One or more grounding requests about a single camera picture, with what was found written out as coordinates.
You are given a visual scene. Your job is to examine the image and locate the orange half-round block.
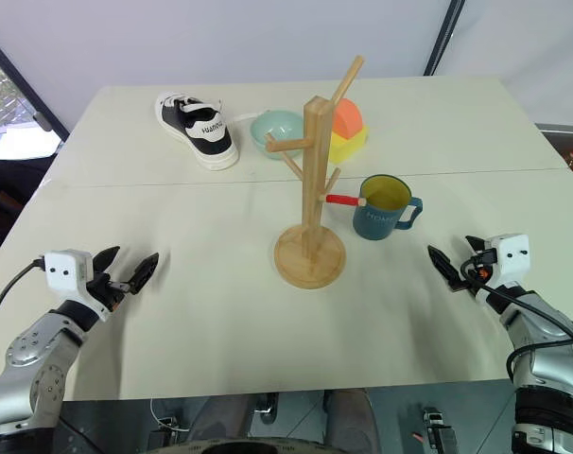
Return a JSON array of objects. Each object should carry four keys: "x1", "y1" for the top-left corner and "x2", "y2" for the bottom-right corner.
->
[{"x1": 331, "y1": 96, "x2": 365, "y2": 140}]

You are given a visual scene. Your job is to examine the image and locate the yellow block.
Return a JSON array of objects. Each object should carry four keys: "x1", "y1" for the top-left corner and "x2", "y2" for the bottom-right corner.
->
[{"x1": 327, "y1": 123, "x2": 371, "y2": 166}]

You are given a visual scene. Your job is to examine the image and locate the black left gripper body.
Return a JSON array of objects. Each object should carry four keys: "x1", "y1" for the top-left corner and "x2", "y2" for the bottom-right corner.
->
[{"x1": 85, "y1": 272, "x2": 136, "y2": 311}]

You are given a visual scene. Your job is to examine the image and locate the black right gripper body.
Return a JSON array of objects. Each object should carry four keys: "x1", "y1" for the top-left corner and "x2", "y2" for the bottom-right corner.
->
[{"x1": 460, "y1": 249, "x2": 499, "y2": 291}]

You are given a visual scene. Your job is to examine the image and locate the black device under table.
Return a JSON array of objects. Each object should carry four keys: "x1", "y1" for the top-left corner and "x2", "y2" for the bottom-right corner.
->
[{"x1": 421, "y1": 405, "x2": 459, "y2": 454}]

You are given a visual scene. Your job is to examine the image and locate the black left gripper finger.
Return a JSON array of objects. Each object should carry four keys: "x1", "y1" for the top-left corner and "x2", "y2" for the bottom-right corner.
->
[
  {"x1": 93, "y1": 245, "x2": 121, "y2": 281},
  {"x1": 127, "y1": 252, "x2": 161, "y2": 296}
]

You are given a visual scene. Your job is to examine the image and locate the dark cabinet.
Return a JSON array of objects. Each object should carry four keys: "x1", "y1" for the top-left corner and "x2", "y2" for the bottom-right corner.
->
[{"x1": 534, "y1": 121, "x2": 573, "y2": 191}]

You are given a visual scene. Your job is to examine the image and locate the dark teal mug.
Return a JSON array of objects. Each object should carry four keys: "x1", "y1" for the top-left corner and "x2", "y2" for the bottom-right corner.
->
[{"x1": 352, "y1": 173, "x2": 425, "y2": 240}]

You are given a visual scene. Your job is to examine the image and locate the wooden mug tree stand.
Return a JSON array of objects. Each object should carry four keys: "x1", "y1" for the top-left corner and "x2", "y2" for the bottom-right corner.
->
[{"x1": 264, "y1": 55, "x2": 367, "y2": 289}]

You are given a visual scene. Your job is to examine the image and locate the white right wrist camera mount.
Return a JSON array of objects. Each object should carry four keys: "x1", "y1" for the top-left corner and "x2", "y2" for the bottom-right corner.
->
[{"x1": 475, "y1": 233, "x2": 530, "y2": 304}]

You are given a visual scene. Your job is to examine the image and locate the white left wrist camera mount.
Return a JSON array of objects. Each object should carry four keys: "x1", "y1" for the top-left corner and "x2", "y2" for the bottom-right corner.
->
[{"x1": 43, "y1": 249, "x2": 110, "y2": 323}]

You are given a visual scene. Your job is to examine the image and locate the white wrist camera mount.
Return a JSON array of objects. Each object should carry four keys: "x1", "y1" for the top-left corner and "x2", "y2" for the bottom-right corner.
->
[
  {"x1": 43, "y1": 249, "x2": 110, "y2": 323},
  {"x1": 475, "y1": 233, "x2": 530, "y2": 304}
]

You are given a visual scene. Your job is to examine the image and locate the black upright post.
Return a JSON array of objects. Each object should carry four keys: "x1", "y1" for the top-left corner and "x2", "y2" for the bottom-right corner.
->
[{"x1": 423, "y1": 0, "x2": 463, "y2": 77}]

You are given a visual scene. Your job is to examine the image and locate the black window frame bar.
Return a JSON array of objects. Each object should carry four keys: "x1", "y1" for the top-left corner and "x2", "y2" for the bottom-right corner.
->
[{"x1": 0, "y1": 26, "x2": 71, "y2": 142}]

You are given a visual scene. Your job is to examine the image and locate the light green bowl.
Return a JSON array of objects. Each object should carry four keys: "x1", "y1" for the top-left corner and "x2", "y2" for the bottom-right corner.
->
[{"x1": 249, "y1": 109, "x2": 305, "y2": 162}]

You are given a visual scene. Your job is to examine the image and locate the black and white sneaker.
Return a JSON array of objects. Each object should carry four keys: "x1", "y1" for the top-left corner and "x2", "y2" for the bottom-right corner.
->
[{"x1": 153, "y1": 92, "x2": 241, "y2": 172}]

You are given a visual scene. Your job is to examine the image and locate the light blue object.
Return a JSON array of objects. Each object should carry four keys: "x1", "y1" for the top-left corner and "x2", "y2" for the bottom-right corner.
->
[{"x1": 0, "y1": 124, "x2": 63, "y2": 162}]

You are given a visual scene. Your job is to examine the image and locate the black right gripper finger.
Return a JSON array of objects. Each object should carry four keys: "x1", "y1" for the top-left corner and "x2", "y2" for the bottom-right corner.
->
[
  {"x1": 426, "y1": 243, "x2": 468, "y2": 292},
  {"x1": 464, "y1": 235, "x2": 488, "y2": 257}
]

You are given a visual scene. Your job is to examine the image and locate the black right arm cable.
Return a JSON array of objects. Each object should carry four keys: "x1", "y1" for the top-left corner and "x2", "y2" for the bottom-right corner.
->
[{"x1": 460, "y1": 254, "x2": 573, "y2": 380}]

